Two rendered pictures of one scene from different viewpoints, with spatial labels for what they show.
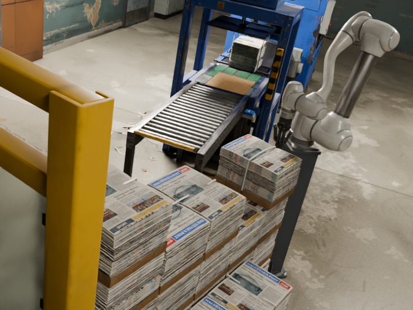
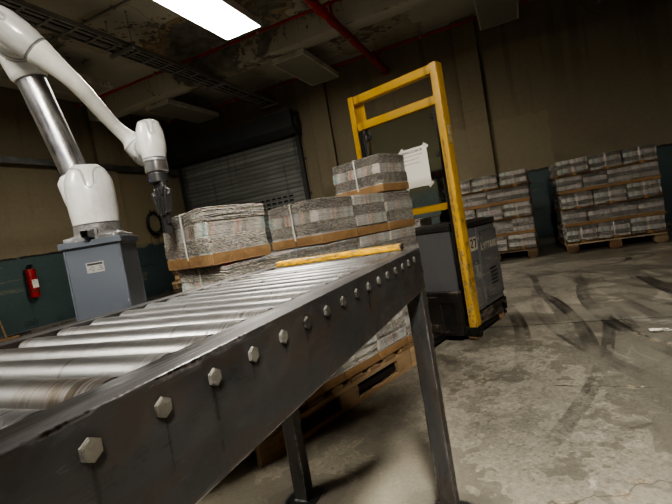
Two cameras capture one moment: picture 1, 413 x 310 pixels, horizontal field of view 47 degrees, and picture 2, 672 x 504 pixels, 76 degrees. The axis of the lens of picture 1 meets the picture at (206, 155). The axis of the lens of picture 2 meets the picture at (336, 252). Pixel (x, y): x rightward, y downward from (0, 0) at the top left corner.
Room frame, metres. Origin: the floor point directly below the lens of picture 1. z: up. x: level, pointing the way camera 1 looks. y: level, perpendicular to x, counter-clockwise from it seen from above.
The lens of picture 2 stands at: (4.16, 0.56, 0.89)
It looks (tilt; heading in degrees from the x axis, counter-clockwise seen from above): 3 degrees down; 191
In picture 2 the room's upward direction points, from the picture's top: 10 degrees counter-clockwise
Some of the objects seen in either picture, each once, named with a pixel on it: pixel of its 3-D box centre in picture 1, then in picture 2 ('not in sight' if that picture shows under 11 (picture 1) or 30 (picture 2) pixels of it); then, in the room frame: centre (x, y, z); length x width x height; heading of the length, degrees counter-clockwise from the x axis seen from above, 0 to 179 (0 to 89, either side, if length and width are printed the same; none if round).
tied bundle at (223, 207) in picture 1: (193, 210); (312, 223); (1.89, 0.01, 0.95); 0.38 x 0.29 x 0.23; 59
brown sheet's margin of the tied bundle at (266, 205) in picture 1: (270, 192); (205, 259); (2.35, -0.40, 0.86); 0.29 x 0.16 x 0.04; 148
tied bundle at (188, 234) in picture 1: (152, 235); (346, 218); (1.64, 0.16, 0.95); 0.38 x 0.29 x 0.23; 59
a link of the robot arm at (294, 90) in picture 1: (294, 95); (150, 140); (2.58, -0.42, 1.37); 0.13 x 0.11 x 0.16; 42
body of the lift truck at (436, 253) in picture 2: not in sight; (446, 273); (0.69, 0.72, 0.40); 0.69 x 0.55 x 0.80; 59
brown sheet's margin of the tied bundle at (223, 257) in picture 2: (239, 175); (232, 255); (2.47, -0.21, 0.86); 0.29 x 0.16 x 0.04; 148
